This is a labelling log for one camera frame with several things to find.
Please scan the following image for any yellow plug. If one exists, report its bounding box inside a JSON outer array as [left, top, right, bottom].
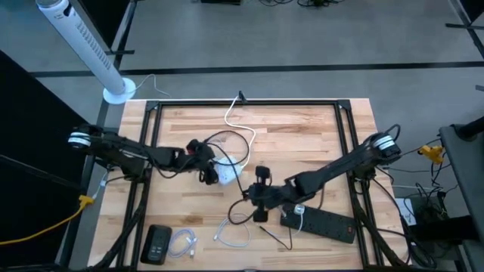
[[417, 144, 444, 165]]

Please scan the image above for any thin white fan cord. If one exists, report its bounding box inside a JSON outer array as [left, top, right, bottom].
[[132, 73, 171, 98]]

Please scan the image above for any small white plug adapter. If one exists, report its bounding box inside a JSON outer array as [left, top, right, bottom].
[[92, 172, 111, 200]]

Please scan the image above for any pale blue coiled cable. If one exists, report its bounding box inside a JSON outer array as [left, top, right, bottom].
[[167, 227, 199, 259]]

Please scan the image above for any long black charger cable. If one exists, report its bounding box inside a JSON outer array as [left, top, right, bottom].
[[203, 130, 253, 197]]

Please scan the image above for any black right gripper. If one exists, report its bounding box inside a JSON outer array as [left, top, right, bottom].
[[244, 165, 291, 224]]

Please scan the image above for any thick white power cord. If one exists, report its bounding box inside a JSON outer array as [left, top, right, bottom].
[[223, 96, 257, 169]]

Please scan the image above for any black side cart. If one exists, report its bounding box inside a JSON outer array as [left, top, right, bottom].
[[438, 116, 484, 272]]

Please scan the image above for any white cube power strip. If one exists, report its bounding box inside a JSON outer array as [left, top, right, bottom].
[[214, 155, 244, 187]]

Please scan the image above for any black power strip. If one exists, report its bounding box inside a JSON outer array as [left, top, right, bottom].
[[279, 203, 358, 244]]

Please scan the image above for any white smooth charger cable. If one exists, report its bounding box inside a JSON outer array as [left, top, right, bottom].
[[213, 213, 306, 249]]

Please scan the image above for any white tower fan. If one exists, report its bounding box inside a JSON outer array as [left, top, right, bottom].
[[35, 0, 137, 106]]

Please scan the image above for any short black charger cable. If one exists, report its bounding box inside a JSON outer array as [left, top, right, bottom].
[[226, 196, 294, 252]]

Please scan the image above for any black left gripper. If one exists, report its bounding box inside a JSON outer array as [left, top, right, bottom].
[[184, 138, 221, 187]]

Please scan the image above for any yellow extension cable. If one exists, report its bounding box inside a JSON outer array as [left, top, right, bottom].
[[0, 194, 95, 246]]

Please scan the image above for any white paper sheet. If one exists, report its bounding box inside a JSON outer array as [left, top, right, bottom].
[[394, 197, 417, 227]]

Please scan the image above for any black cable conduit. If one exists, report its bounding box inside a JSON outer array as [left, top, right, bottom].
[[85, 203, 148, 271], [353, 181, 411, 271]]

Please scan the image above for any black charger box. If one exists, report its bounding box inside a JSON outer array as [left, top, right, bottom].
[[139, 224, 173, 266]]

